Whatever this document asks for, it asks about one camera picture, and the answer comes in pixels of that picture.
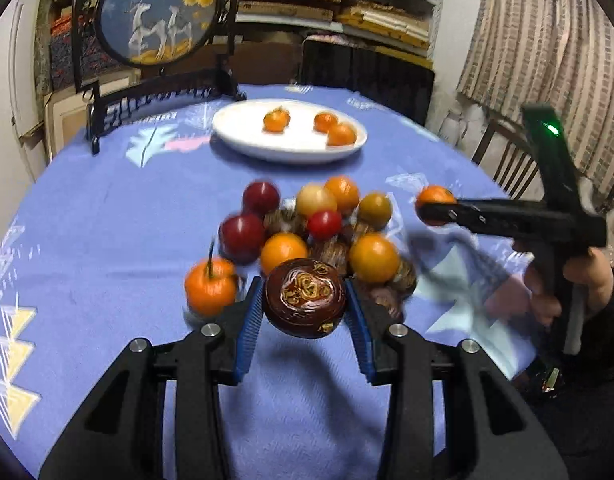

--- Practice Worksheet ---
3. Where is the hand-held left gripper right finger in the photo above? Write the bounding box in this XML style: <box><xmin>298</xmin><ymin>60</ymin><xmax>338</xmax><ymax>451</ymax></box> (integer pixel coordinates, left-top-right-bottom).
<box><xmin>344</xmin><ymin>280</ymin><xmax>570</xmax><ymax>480</ymax></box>

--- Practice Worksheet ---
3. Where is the dark red apple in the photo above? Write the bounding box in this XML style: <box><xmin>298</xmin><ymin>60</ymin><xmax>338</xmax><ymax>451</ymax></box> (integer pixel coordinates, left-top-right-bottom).
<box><xmin>242</xmin><ymin>180</ymin><xmax>281</xmax><ymax>217</ymax></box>
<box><xmin>220</xmin><ymin>213</ymin><xmax>266</xmax><ymax>264</ymax></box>

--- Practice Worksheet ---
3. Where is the orange with dark stem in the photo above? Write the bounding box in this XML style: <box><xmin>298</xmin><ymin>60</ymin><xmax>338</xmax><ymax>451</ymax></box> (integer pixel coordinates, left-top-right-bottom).
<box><xmin>184</xmin><ymin>240</ymin><xmax>239</xmax><ymax>318</ymax></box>

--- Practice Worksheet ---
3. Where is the yellow-brown round fruit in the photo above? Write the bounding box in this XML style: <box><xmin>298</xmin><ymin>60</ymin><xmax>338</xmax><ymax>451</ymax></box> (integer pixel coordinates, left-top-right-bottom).
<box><xmin>357</xmin><ymin>192</ymin><xmax>393</xmax><ymax>227</ymax></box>

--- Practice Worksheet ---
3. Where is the brown textured fruit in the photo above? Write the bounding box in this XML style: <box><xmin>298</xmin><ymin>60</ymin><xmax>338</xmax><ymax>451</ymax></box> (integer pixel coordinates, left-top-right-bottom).
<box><xmin>265</xmin><ymin>207</ymin><xmax>309</xmax><ymax>237</ymax></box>
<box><xmin>364</xmin><ymin>285</ymin><xmax>405</xmax><ymax>320</ymax></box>
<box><xmin>384</xmin><ymin>260</ymin><xmax>418</xmax><ymax>298</ymax></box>
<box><xmin>308</xmin><ymin>239</ymin><xmax>351</xmax><ymax>277</ymax></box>

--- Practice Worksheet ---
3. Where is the pale yellow peach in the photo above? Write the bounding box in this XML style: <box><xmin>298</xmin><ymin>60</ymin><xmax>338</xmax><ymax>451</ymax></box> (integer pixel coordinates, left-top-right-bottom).
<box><xmin>295</xmin><ymin>184</ymin><xmax>338</xmax><ymax>218</ymax></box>

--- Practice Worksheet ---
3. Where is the wooden chair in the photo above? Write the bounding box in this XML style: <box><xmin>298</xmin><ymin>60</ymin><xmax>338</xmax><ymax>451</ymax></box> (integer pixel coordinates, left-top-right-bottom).
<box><xmin>471</xmin><ymin>119</ymin><xmax>550</xmax><ymax>200</ymax></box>

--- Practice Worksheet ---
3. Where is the dark cabinet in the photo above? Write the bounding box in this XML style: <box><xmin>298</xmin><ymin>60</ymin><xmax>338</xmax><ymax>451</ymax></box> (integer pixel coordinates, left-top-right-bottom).
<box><xmin>298</xmin><ymin>39</ymin><xmax>436</xmax><ymax>128</ymax></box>

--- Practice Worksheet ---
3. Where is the small red tomato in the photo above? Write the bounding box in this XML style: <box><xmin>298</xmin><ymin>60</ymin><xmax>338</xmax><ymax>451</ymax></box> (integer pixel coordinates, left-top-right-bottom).
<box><xmin>307</xmin><ymin>210</ymin><xmax>343</xmax><ymax>241</ymax></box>

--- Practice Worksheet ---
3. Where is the striped beige curtain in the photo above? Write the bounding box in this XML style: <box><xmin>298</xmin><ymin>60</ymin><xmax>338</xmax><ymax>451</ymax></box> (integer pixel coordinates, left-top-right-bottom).
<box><xmin>456</xmin><ymin>0</ymin><xmax>614</xmax><ymax>213</ymax></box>

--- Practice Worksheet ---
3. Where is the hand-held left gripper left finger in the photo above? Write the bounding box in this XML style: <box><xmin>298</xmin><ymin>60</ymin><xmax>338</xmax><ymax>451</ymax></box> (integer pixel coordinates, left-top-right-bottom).
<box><xmin>39</xmin><ymin>277</ymin><xmax>265</xmax><ymax>480</ymax></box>

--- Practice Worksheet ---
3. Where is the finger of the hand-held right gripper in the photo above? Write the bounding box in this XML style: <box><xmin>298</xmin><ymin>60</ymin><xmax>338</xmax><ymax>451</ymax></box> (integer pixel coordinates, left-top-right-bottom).
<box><xmin>417</xmin><ymin>198</ymin><xmax>488</xmax><ymax>214</ymax></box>
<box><xmin>426</xmin><ymin>212</ymin><xmax>489</xmax><ymax>234</ymax></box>

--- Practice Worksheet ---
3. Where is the dark brown gold-patterned fruit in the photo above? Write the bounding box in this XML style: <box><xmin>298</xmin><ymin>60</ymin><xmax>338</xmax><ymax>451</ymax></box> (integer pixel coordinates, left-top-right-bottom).
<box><xmin>262</xmin><ymin>257</ymin><xmax>347</xmax><ymax>339</ymax></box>

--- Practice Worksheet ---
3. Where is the person's dark clothing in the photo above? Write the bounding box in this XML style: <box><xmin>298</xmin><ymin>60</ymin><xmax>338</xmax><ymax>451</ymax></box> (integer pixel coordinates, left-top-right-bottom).
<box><xmin>507</xmin><ymin>310</ymin><xmax>614</xmax><ymax>480</ymax></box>

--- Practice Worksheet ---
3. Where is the person's right hand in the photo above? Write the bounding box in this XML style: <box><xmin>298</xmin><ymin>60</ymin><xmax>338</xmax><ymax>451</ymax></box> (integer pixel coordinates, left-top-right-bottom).
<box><xmin>512</xmin><ymin>240</ymin><xmax>614</xmax><ymax>327</ymax></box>

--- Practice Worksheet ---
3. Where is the large orange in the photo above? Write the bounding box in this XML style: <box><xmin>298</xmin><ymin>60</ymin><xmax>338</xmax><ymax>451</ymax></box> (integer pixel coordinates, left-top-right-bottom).
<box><xmin>260</xmin><ymin>232</ymin><xmax>309</xmax><ymax>275</ymax></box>
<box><xmin>348</xmin><ymin>233</ymin><xmax>401</xmax><ymax>284</ymax></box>

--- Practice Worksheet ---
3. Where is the white oval plate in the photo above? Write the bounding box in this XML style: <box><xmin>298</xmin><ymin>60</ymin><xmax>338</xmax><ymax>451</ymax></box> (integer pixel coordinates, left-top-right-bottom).
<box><xmin>212</xmin><ymin>99</ymin><xmax>368</xmax><ymax>163</ymax></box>

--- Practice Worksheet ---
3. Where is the round deer painting table screen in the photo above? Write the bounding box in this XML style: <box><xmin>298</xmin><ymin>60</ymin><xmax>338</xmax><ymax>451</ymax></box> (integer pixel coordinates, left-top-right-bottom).
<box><xmin>73</xmin><ymin>0</ymin><xmax>248</xmax><ymax>156</ymax></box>

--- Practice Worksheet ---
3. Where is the wooden picture frame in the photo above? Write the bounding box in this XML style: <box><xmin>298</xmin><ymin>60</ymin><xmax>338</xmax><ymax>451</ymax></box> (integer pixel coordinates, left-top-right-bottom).
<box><xmin>41</xmin><ymin>67</ymin><xmax>140</xmax><ymax>162</ymax></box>

